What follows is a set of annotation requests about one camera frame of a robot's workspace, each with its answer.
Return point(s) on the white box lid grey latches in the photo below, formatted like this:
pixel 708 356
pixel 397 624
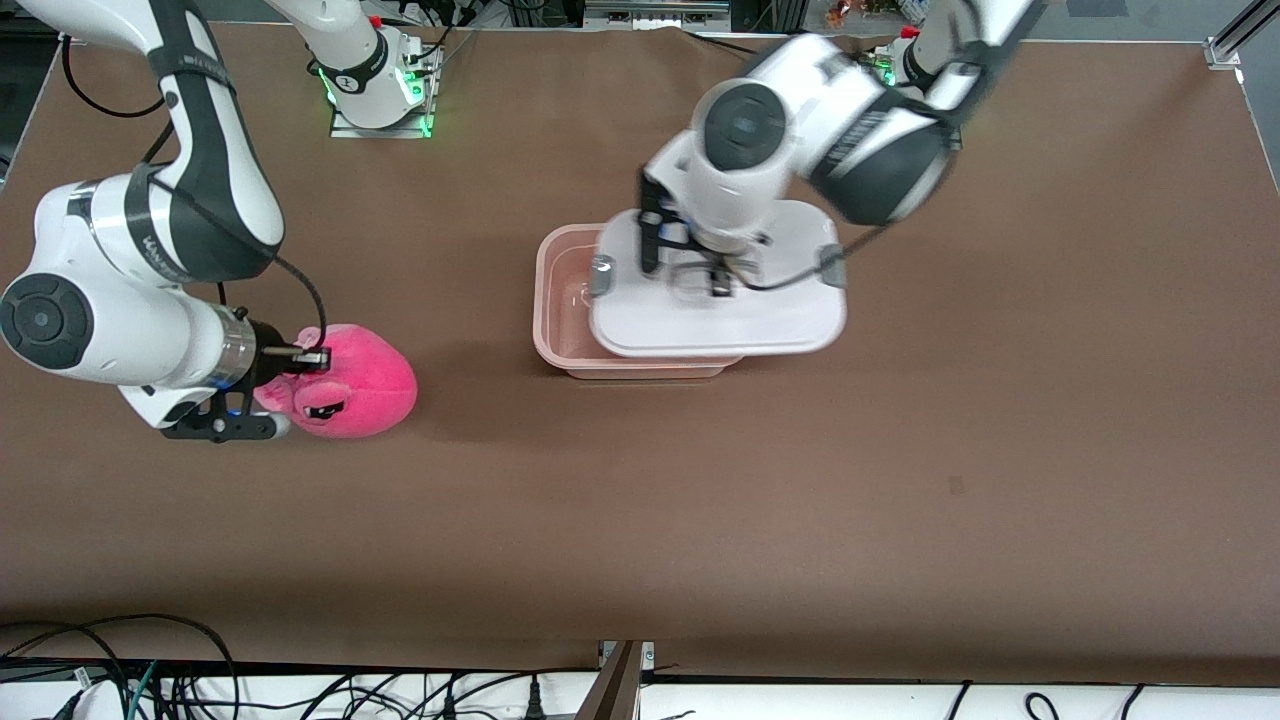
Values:
pixel 780 320

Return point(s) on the aluminium frame corner profile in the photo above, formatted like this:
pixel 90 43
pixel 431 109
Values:
pixel 1225 45

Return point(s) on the small colourful figures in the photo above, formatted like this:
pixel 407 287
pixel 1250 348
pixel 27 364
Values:
pixel 840 12

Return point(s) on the pink plush toy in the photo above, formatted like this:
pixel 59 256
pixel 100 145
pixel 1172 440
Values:
pixel 370 390

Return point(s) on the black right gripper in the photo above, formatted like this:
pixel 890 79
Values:
pixel 268 352

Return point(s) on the grey metal rack device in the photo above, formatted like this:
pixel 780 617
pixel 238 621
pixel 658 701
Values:
pixel 650 15

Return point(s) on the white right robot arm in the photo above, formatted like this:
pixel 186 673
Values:
pixel 120 330

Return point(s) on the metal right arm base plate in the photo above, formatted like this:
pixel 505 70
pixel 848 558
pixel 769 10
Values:
pixel 380 132

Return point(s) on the aluminium profile beam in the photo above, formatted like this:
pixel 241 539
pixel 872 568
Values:
pixel 615 690

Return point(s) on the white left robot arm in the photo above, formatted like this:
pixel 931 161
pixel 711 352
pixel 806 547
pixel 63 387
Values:
pixel 800 100

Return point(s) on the translucent plastic box base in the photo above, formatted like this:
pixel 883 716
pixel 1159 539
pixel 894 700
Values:
pixel 565 320

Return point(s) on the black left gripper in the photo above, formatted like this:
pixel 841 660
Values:
pixel 716 262

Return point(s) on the black power plug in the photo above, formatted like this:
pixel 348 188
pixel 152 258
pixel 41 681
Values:
pixel 535 705

